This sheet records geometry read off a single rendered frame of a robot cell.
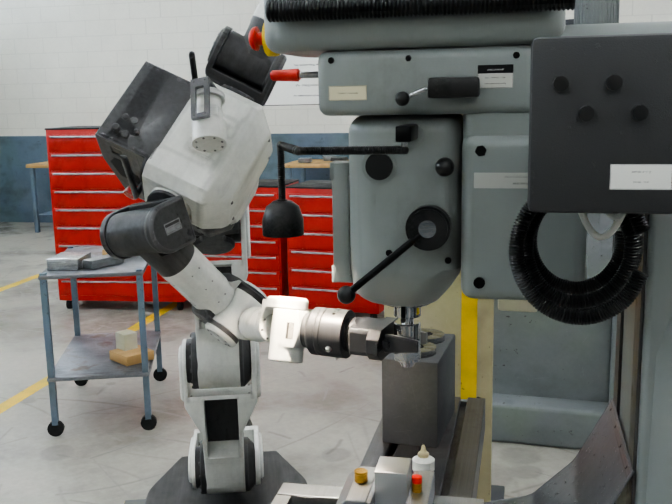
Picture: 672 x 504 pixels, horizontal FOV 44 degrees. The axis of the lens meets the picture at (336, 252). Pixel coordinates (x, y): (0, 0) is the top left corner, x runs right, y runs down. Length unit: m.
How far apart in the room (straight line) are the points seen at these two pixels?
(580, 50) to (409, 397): 0.95
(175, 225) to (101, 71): 10.18
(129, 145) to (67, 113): 10.33
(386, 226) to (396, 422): 0.58
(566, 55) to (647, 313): 0.44
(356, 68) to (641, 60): 0.46
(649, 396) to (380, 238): 0.47
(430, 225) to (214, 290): 0.60
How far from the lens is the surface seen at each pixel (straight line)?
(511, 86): 1.29
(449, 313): 3.25
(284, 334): 1.54
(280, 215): 1.43
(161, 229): 1.62
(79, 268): 4.38
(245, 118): 1.74
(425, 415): 1.79
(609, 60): 1.05
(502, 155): 1.30
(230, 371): 2.09
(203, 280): 1.72
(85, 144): 6.81
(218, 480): 2.31
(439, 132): 1.33
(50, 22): 12.17
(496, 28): 1.29
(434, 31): 1.30
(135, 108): 1.77
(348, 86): 1.32
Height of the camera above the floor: 1.66
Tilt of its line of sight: 11 degrees down
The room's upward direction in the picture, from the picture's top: 1 degrees counter-clockwise
